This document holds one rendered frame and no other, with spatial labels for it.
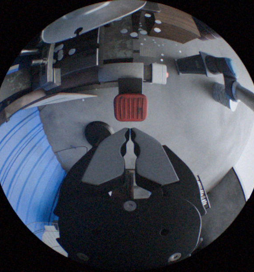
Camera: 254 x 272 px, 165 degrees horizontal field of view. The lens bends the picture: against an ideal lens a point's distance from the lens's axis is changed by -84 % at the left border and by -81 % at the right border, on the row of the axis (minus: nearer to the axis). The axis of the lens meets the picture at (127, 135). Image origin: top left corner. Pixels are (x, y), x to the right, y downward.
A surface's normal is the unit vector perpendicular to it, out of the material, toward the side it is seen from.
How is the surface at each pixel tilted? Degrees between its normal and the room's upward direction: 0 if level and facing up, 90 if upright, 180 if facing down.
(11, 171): 90
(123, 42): 0
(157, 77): 0
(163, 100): 0
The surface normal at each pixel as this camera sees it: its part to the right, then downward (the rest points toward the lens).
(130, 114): -0.02, 0.53
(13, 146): 1.00, 0.00
